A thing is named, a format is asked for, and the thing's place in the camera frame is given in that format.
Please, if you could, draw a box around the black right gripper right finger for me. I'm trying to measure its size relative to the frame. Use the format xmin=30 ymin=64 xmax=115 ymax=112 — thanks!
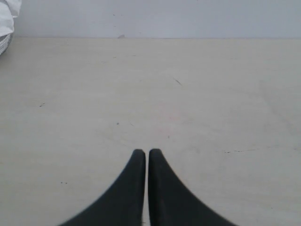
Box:
xmin=148 ymin=149 xmax=234 ymax=226

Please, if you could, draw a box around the white t-shirt red lettering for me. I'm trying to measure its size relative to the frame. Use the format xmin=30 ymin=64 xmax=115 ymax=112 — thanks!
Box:
xmin=0 ymin=0 xmax=22 ymax=37

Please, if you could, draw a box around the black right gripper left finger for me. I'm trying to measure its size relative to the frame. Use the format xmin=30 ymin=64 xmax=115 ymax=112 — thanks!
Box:
xmin=62 ymin=149 xmax=146 ymax=226

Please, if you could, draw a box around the metal mesh strainer bowl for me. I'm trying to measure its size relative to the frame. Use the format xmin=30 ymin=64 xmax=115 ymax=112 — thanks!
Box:
xmin=0 ymin=33 xmax=14 ymax=55

